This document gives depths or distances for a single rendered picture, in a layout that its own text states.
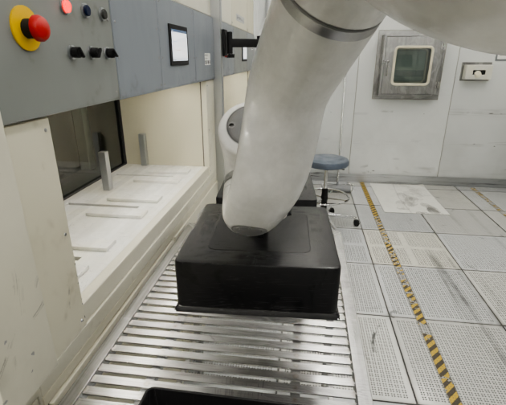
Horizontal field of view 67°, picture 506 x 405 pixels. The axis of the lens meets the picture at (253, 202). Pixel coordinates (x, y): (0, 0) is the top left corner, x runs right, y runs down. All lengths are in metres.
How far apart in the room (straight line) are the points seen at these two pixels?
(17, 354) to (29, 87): 0.42
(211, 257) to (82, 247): 0.58
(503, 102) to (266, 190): 4.60
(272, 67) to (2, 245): 0.46
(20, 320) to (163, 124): 1.41
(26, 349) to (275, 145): 0.52
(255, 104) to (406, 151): 4.35
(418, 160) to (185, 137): 3.33
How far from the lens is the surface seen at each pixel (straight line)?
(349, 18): 0.31
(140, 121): 2.01
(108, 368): 0.94
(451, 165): 4.90
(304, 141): 0.40
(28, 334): 0.73
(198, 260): 0.67
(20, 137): 0.75
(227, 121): 0.49
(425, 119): 4.69
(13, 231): 0.66
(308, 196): 1.10
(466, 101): 4.79
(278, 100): 0.38
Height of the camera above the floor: 1.38
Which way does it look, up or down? 21 degrees down
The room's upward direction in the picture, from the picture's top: straight up
